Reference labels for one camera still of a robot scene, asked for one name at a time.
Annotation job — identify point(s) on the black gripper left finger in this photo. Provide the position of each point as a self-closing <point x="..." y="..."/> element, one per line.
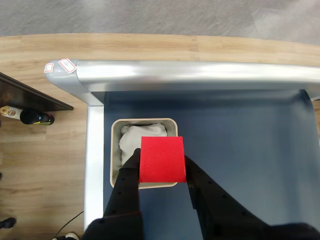
<point x="122" y="200"/>

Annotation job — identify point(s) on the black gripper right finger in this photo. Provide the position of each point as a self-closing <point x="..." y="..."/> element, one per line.
<point x="217" y="210"/>

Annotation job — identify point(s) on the red cube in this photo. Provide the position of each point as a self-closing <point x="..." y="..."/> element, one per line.
<point x="162" y="160"/>

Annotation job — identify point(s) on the beige box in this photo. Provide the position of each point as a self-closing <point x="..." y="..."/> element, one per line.
<point x="150" y="185"/>

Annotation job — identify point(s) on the white crumpled cloth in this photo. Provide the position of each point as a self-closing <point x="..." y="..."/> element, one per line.
<point x="130" y="140"/>

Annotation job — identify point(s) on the black spray can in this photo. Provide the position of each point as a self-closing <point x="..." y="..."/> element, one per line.
<point x="35" y="118"/>

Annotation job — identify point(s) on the dark brown shelf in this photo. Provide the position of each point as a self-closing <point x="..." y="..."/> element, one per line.
<point x="30" y="97"/>

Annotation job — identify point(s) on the gold beige bottle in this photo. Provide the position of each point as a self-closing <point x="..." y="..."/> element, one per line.
<point x="10" y="112"/>

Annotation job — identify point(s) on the white red-bordered label sticker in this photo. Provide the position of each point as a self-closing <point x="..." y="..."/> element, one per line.
<point x="49" y="67"/>
<point x="67" y="65"/>

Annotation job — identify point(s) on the silver metal table frame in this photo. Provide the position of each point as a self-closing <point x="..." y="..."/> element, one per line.
<point x="175" y="75"/>

